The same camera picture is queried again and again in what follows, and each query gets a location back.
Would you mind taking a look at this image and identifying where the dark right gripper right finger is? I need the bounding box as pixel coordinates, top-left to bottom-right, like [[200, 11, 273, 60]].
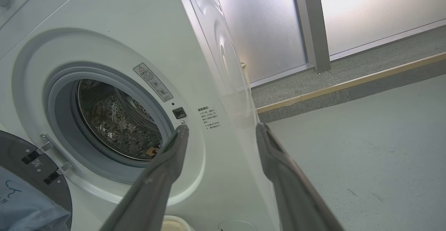
[[255, 123, 345, 231]]

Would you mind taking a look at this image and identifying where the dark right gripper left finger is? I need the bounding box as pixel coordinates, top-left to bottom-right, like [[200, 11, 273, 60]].
[[99, 125, 190, 231]]

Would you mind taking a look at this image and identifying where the blue printed garment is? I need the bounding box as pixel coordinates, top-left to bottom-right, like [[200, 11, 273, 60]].
[[0, 166, 72, 231]]

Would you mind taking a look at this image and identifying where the dark round washing machine door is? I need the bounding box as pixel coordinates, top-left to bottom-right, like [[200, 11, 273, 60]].
[[0, 130, 74, 231]]

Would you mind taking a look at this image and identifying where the cream canvas laundry basket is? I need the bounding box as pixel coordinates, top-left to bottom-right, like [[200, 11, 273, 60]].
[[161, 215, 194, 231]]

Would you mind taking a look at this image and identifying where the steel washing machine drum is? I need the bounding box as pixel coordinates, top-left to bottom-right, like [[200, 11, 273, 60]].
[[75, 79, 164, 161]]

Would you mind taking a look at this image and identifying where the white washing machine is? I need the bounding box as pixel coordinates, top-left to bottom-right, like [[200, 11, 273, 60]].
[[0, 0, 280, 231]]

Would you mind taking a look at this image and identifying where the grey warning sticker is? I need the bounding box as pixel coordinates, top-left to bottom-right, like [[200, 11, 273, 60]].
[[133, 62, 174, 102]]

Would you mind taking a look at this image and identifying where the wooden floor edge strip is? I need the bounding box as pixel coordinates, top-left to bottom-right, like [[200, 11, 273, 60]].
[[256, 52, 446, 115]]

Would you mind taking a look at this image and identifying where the grey metal partition post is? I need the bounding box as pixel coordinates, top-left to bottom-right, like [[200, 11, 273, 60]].
[[290, 0, 332, 74]]

